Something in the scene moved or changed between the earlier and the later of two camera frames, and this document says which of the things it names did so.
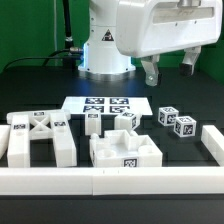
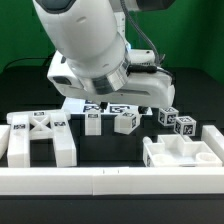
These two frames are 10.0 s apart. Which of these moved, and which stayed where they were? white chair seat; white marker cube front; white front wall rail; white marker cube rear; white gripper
Moved: white gripper; white chair seat
Stayed: white marker cube front; white marker cube rear; white front wall rail
